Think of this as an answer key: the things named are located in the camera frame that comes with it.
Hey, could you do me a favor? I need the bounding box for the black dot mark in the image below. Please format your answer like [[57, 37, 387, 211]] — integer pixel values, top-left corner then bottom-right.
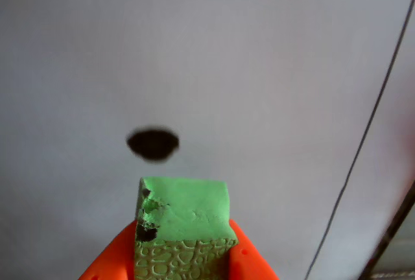
[[125, 126, 180, 163]]

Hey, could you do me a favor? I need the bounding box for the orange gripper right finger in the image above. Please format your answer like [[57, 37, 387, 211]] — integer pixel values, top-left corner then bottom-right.
[[228, 218, 280, 280]]

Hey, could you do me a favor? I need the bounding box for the green textured foam cube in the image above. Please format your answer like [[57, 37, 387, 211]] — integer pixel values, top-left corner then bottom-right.
[[134, 176, 240, 280]]

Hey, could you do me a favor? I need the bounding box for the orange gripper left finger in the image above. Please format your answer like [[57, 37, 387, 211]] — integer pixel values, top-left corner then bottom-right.
[[77, 220, 136, 280]]

